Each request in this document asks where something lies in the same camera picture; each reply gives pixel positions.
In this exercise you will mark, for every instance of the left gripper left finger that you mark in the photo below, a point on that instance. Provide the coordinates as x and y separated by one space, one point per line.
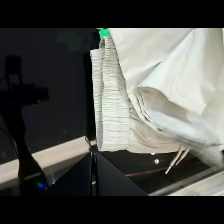
77 180

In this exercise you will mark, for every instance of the green garment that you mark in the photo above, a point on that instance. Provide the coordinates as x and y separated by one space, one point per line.
104 32

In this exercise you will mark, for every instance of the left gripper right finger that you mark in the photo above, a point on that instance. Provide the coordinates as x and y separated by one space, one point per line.
113 181

